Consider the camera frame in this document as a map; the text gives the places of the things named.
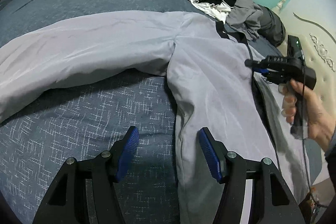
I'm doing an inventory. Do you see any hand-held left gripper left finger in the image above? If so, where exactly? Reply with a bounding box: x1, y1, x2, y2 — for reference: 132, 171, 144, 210
33, 126, 140, 224

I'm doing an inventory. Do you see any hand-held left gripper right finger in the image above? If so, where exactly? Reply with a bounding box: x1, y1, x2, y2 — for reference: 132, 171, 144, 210
199, 127, 305, 224

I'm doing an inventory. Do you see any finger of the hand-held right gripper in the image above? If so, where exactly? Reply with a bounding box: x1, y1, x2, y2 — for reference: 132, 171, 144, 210
253, 68, 271, 83
245, 59, 267, 68

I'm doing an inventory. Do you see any light grey jacket black lining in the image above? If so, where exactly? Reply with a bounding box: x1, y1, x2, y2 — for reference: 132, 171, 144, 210
0, 10, 311, 224

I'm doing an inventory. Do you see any person's right forearm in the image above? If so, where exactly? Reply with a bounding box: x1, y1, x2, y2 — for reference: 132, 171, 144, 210
324, 124, 336, 180

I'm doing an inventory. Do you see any person's right hand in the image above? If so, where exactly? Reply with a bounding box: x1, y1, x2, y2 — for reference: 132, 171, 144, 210
278, 80, 336, 151

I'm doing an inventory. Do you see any cream tufted headboard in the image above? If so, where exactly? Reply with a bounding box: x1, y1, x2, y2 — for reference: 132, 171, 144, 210
272, 0, 336, 119

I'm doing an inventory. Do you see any grey sweater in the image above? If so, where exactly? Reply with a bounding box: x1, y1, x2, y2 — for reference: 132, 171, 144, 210
226, 0, 264, 41

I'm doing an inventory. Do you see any bed with blue sheet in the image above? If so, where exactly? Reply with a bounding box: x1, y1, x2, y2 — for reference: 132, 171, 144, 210
0, 0, 323, 224

